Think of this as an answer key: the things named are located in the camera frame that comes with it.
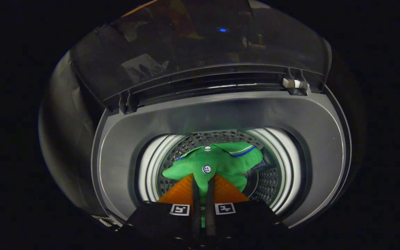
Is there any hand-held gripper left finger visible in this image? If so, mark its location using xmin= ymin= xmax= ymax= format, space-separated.
xmin=126 ymin=173 xmax=203 ymax=248

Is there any green polo shirt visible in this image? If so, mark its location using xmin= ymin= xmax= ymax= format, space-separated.
xmin=162 ymin=141 xmax=264 ymax=228

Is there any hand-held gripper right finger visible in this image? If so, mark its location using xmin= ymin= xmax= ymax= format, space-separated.
xmin=205 ymin=173 xmax=284 ymax=247

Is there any grey washing machine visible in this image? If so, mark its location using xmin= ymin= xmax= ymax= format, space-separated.
xmin=91 ymin=90 xmax=352 ymax=230

